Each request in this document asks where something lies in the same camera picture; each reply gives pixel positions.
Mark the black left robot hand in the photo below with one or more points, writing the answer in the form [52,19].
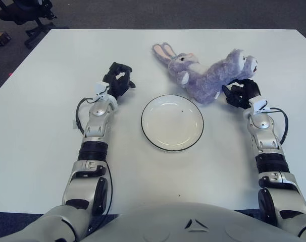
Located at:
[117,83]

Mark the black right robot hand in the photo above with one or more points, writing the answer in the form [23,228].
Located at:
[246,90]

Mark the purple plush bunny doll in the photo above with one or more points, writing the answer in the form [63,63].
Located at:
[201,80]

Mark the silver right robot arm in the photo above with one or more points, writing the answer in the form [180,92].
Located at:
[266,141]

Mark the white plate black rim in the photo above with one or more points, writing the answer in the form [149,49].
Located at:
[172,126]

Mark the black office chair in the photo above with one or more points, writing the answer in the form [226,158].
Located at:
[16,15]

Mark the brown cardboard box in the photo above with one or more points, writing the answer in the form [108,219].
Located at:
[0,38]

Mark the grey robot torso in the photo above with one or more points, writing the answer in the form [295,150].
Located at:
[168,221]

